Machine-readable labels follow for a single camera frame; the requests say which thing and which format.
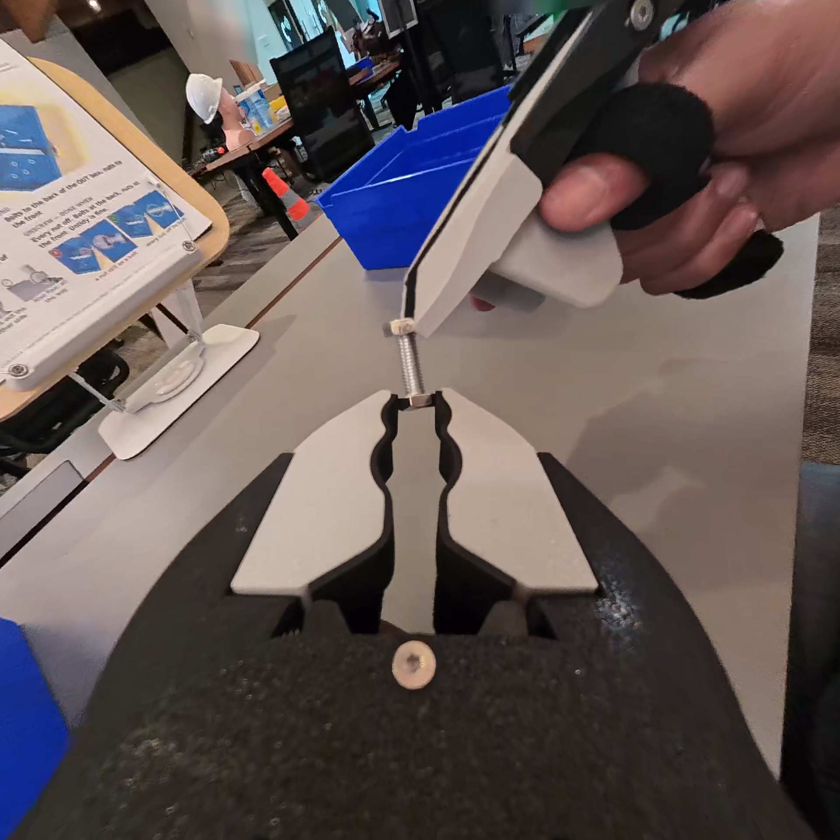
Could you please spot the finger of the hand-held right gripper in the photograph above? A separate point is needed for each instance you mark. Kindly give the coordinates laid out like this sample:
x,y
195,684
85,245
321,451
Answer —
x,y
453,194
479,236

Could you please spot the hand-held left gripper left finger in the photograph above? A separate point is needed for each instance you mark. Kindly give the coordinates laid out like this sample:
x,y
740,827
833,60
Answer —
x,y
309,525

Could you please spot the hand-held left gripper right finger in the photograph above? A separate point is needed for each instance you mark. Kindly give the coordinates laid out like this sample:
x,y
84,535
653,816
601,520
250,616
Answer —
x,y
519,525

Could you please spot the silver hex nut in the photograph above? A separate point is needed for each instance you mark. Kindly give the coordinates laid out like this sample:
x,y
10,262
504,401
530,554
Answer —
x,y
399,324

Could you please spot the silver bolt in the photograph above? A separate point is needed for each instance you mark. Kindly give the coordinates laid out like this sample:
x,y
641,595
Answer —
x,y
411,368

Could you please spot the blue divided storage bin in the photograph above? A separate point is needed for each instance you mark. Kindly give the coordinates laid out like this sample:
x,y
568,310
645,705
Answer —
x,y
26,722

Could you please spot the person's right hand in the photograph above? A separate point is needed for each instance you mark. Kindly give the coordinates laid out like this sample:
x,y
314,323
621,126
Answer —
x,y
775,105

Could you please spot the orange striped traffic cone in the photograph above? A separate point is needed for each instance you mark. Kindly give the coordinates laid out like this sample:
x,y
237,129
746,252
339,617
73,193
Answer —
x,y
289,197

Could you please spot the black office chair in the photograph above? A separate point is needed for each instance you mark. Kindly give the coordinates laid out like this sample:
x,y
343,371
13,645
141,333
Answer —
x,y
322,92

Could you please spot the white document stand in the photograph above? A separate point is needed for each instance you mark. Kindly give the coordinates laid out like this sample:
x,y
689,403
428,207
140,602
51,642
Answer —
x,y
230,348

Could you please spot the instruction sheet on stand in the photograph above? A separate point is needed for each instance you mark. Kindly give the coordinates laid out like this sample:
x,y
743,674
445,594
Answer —
x,y
218,236

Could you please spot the white hard hat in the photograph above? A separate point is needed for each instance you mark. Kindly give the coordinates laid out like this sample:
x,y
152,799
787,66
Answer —
x,y
204,95

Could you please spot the dark flat tablet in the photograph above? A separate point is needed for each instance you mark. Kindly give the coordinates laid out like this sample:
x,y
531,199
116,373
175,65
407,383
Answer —
x,y
33,512

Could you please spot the white instruction board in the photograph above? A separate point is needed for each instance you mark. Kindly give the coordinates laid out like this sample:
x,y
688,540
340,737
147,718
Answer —
x,y
79,184

